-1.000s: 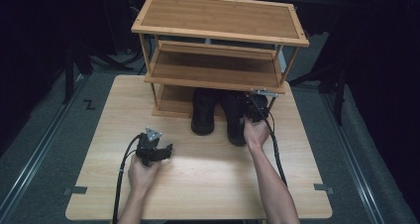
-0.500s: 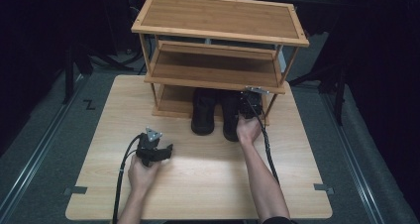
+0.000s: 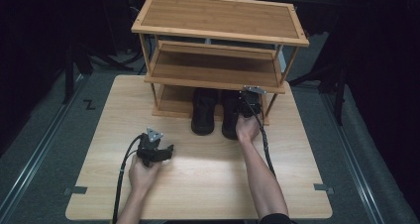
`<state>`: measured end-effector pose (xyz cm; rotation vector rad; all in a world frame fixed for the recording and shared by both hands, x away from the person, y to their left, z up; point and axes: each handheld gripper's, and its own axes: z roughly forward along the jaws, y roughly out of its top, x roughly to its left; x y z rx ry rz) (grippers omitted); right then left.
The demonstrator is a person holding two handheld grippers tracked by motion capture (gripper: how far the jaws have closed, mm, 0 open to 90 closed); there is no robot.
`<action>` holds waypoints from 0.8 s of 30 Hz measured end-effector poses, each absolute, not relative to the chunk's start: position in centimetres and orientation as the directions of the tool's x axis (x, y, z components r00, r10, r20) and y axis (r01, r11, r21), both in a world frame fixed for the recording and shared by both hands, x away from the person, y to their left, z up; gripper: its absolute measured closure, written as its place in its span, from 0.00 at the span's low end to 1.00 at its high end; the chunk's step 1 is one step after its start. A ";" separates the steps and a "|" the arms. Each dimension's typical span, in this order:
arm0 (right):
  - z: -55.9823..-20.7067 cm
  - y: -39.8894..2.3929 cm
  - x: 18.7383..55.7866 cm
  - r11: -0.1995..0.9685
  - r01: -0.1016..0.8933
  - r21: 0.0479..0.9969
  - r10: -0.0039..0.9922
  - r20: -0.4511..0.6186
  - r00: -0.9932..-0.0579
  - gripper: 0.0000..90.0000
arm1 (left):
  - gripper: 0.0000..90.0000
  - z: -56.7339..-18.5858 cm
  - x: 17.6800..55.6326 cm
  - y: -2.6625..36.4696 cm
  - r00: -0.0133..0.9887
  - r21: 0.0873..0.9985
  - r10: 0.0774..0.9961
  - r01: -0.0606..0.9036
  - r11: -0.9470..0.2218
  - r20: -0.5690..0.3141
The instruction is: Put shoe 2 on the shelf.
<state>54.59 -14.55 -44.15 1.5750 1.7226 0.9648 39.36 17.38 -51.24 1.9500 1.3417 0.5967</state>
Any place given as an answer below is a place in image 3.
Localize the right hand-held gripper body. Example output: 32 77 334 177
238 84 267 119

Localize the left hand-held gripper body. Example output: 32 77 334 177
136 127 164 168

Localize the black knit sneaker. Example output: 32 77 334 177
190 87 219 137
220 89 246 141

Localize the wooden three-tier shoe rack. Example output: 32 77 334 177
131 0 310 125

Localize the person's right hand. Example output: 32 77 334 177
234 113 263 145

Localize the person's left hand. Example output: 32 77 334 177
128 154 163 194

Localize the black metal stand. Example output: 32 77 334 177
289 59 349 126
61 35 95 106

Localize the black sleeve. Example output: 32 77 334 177
258 212 295 224

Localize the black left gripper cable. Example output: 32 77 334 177
111 134 146 224

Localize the grey table bracket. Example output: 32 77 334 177
63 185 89 196
313 182 335 195

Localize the metal floor rail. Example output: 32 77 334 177
321 91 385 224
0 72 89 220

